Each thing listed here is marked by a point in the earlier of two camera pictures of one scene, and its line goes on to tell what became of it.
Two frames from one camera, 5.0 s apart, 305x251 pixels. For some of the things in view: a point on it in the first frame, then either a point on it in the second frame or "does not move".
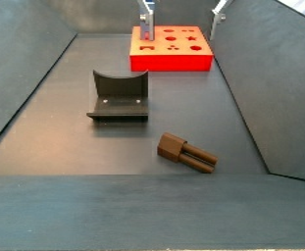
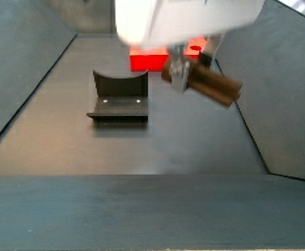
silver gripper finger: (219, 18) → (213, 44)
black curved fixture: (122, 97) does not move
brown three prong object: (177, 151) → (205, 79)
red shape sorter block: (180, 48) does not move
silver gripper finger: (148, 23) → (180, 67)
